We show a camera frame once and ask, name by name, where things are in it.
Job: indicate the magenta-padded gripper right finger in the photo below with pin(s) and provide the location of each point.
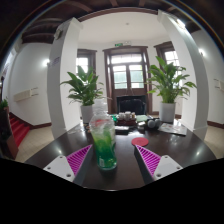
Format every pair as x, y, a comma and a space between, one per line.
150, 160

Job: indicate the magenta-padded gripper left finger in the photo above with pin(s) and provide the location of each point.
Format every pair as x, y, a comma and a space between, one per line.
78, 160

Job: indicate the clear bottle with green drink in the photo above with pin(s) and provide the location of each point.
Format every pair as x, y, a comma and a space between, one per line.
104, 143

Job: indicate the flat round red coaster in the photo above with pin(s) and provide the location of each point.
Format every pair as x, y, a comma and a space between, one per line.
140, 141

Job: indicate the grey round-headed microphone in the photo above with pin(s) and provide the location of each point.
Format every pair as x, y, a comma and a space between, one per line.
151, 124
158, 123

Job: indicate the printed white booklet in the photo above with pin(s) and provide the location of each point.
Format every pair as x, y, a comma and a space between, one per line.
172, 129

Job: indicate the black rectangular case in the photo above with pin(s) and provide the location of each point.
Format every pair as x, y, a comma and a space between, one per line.
122, 129

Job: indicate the tea set tray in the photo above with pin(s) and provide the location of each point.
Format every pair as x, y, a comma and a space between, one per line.
126, 118

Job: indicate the black chair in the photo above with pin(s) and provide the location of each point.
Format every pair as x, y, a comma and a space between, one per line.
131, 104

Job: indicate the red carpeted staircase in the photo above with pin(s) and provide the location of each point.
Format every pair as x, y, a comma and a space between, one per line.
19, 128

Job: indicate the green plant in white pot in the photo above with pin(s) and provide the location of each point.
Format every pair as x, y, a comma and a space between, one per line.
168, 83
85, 88

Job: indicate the brown wooden double door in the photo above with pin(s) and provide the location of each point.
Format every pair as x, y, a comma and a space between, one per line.
128, 75

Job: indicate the small leafy plant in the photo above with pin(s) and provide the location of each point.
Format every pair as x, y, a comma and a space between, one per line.
3, 104

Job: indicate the brown wooden framed window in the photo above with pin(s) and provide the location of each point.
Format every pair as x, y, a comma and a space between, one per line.
171, 56
81, 63

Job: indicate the green exit sign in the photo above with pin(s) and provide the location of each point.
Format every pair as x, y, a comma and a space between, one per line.
118, 44

